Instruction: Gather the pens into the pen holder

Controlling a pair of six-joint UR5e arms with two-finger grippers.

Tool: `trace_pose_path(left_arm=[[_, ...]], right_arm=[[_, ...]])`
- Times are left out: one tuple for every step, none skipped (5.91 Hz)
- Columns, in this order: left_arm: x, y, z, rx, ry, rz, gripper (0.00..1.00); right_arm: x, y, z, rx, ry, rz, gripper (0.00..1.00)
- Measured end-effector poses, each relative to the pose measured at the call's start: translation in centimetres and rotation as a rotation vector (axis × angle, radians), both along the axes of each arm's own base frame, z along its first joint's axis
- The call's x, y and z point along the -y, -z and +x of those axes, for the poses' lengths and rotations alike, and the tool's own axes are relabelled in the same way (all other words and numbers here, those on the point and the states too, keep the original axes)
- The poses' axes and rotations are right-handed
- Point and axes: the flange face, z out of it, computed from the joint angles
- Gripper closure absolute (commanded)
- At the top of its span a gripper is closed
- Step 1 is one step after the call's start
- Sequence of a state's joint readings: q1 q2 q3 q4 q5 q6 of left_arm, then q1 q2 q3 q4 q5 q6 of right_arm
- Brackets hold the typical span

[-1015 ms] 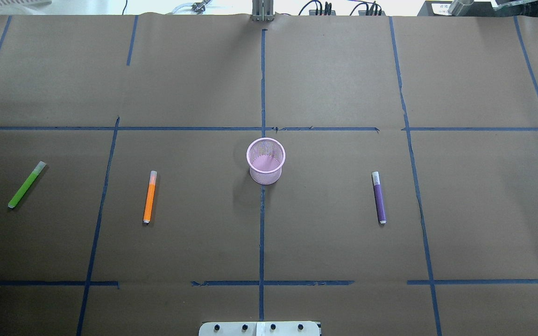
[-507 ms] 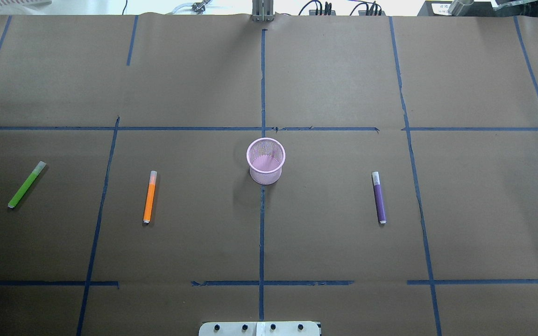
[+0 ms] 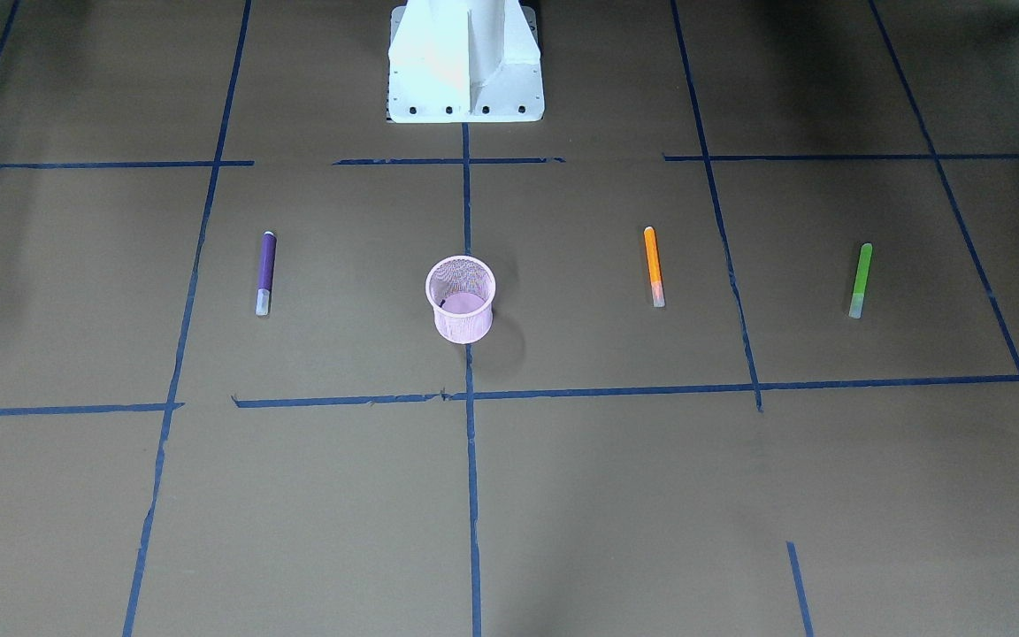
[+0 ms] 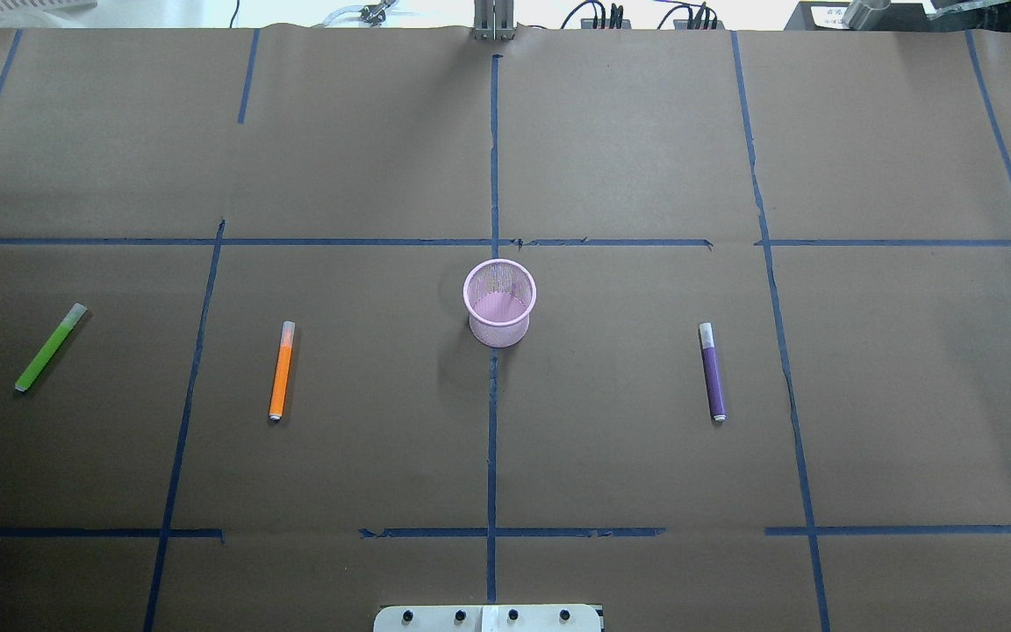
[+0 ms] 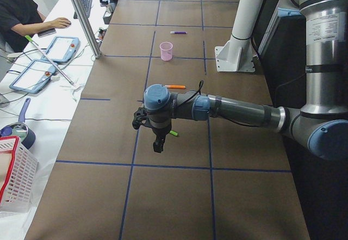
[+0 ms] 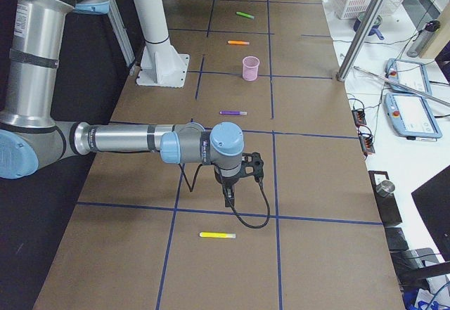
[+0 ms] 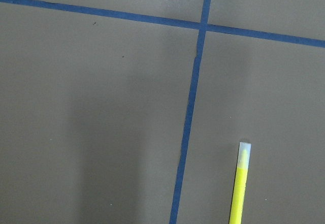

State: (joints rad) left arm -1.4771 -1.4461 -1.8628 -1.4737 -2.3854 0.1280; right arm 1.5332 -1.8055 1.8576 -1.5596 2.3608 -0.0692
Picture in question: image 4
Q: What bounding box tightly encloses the green highlighter pen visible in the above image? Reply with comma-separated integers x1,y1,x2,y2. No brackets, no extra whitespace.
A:
13,303,89,393

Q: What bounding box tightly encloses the pink mesh pen holder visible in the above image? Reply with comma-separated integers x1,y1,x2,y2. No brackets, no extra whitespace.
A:
462,257,538,348

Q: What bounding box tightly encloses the purple highlighter pen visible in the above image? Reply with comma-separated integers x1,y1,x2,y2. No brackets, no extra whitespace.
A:
699,321,728,423

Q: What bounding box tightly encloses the orange highlighter pen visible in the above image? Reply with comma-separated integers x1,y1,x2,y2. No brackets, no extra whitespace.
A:
268,320,296,423

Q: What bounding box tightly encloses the steel cup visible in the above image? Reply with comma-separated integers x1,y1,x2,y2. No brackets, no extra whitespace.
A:
840,0,892,32

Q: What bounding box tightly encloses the aluminium frame post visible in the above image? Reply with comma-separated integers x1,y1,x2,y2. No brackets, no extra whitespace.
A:
472,0,517,41

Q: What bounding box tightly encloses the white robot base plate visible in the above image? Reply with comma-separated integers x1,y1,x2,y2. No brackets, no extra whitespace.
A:
372,603,606,631

